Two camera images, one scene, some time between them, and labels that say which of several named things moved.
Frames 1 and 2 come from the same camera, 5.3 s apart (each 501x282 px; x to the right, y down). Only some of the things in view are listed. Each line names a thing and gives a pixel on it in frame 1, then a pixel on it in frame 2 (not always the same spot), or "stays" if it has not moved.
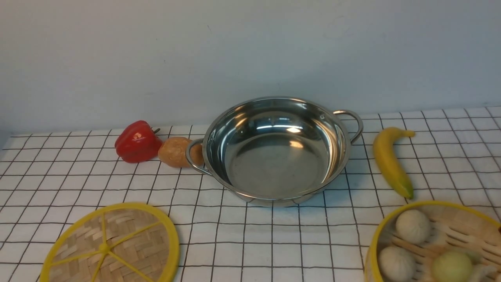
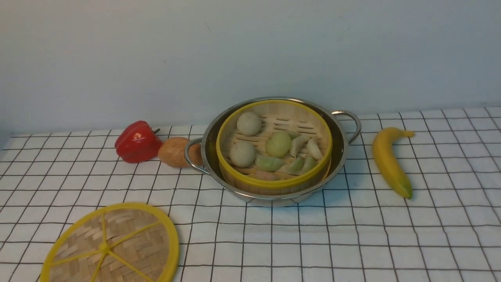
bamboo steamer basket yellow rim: [453, 226] to [274, 147]
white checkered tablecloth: [49, 181] stays
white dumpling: [480, 272] to [296, 143]
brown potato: [172, 152] stays
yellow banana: [383, 143] stays
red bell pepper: [137, 142] stays
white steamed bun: [396, 264] to [242, 154]
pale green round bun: [452, 266] to [278, 144]
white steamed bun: [413, 226] to [249, 123]
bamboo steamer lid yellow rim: [124, 242] stays
